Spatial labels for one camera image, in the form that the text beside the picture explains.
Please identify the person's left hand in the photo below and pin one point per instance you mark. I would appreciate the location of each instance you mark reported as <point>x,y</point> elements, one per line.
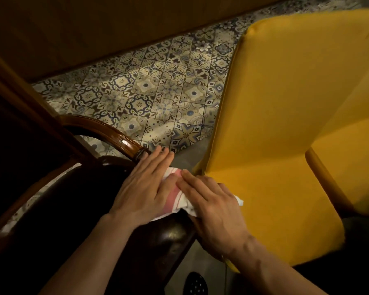
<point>138,196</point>

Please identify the person's right hand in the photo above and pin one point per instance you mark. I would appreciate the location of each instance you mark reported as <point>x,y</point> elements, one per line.
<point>218,221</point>

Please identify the person's right middle finger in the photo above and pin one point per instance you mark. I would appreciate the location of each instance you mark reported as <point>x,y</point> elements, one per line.
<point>200,184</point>

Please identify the person's right little finger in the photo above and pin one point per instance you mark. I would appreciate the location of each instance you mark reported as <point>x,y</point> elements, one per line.
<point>230,193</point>

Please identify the person's left thumb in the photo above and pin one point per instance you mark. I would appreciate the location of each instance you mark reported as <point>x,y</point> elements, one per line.
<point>168,190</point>

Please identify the person's left middle finger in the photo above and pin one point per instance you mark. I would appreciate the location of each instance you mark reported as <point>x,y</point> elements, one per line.
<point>152,162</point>

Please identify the white cloth with red stripe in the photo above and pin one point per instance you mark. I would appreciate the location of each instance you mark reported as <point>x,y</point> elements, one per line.
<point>173,198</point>

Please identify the person's left forearm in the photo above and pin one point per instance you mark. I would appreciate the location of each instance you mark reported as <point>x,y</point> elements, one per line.
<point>89,258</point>

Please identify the person's right forearm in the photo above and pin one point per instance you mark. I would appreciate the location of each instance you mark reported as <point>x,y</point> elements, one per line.
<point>273,270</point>

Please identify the black perforated shoe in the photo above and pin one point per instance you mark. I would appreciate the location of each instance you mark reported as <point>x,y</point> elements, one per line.
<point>196,285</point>

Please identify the yellow upholstered chair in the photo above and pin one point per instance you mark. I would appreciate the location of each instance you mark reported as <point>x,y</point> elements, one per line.
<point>279,104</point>

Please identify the dark wooden chair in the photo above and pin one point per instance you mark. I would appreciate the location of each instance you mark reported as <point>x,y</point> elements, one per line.
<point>58,211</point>

